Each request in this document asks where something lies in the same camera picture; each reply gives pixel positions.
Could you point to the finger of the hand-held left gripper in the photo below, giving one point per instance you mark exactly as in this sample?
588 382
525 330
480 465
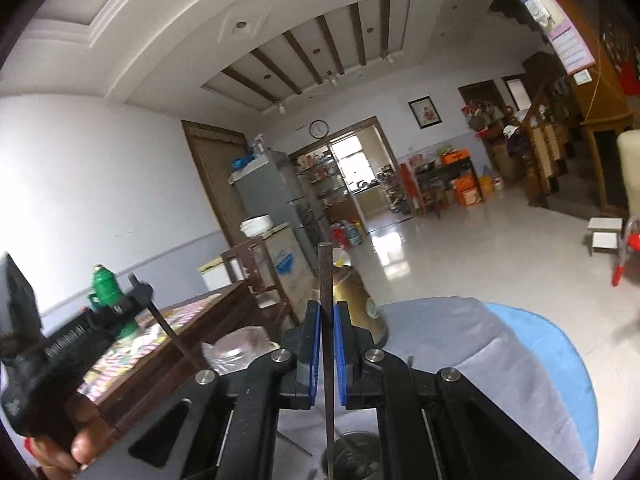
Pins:
136 296

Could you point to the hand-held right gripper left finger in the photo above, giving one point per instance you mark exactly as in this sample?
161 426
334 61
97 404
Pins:
312 355

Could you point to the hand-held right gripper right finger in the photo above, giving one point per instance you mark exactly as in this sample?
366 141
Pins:
342 360

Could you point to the dark metal chopstick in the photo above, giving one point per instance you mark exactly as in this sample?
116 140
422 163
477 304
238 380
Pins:
175 335
326 310

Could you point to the metal utensil cup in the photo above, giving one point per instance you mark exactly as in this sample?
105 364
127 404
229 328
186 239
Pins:
357 452

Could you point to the person's left hand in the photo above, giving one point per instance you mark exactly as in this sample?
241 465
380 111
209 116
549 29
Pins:
82 447

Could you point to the green thermos flask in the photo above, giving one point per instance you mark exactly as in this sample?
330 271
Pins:
105 287

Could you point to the printed table cloth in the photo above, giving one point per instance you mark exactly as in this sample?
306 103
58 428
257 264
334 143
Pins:
150 332

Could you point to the golden electric kettle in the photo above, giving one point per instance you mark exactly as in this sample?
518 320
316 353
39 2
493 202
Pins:
360 305

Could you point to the plastic-wrapped white bowl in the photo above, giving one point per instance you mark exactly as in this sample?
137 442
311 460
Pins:
235 350

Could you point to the white box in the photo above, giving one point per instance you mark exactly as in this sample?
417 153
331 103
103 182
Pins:
215 272

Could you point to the white chest freezer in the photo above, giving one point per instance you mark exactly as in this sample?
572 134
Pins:
285 260

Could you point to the grey cloth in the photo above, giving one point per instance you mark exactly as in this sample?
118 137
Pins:
450 360

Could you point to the wooden chair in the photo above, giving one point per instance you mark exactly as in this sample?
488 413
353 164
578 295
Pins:
245 270

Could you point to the blue water bottle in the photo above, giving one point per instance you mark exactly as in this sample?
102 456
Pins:
354 234

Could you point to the white basin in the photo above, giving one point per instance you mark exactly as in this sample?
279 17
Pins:
255 224

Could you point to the brown wooden door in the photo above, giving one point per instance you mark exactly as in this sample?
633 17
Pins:
215 175

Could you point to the glass shelf rack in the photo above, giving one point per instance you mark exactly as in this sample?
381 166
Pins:
320 185

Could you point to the grey refrigerator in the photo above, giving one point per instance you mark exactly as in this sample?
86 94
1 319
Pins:
270 190

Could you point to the blue bag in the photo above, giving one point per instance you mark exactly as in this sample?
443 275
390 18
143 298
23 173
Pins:
242 162

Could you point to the orange cardboard box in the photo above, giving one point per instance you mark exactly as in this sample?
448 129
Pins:
467 190

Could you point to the dark side table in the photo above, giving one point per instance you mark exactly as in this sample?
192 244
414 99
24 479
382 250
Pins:
440 172

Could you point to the blue table cover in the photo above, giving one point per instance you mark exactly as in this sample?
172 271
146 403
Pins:
560 360

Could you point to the orange crate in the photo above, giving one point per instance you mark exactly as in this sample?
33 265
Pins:
455 156

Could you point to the wooden stair railing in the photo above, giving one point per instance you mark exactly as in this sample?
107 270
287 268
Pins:
542 160

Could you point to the white step stool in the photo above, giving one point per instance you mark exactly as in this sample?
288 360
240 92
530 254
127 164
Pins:
605 235

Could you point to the beige chair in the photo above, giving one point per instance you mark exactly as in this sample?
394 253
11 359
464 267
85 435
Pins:
629 170

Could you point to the round wall clock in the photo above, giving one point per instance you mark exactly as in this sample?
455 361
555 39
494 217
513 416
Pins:
318 129

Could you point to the framed wall picture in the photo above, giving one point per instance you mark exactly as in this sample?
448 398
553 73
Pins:
425 112

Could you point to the wall calendar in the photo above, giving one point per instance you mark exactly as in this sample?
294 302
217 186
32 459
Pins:
565 30

